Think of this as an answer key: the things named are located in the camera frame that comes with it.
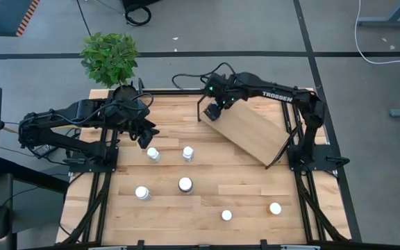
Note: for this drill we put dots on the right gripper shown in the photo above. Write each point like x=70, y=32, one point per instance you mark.
x=222, y=90

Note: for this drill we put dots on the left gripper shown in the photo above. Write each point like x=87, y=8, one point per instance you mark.
x=134, y=114

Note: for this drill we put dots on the white medicine bottle blue label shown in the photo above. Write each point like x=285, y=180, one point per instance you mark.
x=152, y=152

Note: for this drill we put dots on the dark bottle large white cap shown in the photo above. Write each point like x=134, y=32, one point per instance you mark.
x=185, y=184

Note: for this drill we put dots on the small white-capped bottle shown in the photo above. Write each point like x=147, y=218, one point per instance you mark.
x=226, y=215

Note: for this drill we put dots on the orange bottle white cap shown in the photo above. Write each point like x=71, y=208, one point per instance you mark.
x=275, y=208

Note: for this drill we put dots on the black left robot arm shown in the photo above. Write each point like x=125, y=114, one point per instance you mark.
x=64, y=112

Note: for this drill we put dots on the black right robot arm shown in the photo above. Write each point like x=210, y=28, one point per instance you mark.
x=276, y=95

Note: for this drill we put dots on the black plant pot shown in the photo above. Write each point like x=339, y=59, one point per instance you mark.
x=125, y=93

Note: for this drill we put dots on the green artificial plant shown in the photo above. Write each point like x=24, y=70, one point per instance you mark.
x=109, y=59

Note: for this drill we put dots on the black power adapter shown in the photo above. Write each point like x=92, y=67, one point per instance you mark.
x=45, y=150

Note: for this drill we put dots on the orange striped floor mat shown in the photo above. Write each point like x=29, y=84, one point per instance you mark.
x=5, y=17

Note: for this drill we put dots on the grey desk leg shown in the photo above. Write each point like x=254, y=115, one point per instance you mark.
x=387, y=22

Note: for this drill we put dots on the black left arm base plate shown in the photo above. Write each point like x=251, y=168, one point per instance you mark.
x=82, y=166

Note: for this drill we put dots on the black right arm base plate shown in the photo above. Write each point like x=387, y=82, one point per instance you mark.
x=321, y=156

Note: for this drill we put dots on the silver frame bracket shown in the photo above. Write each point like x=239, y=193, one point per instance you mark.
x=108, y=248
x=300, y=248

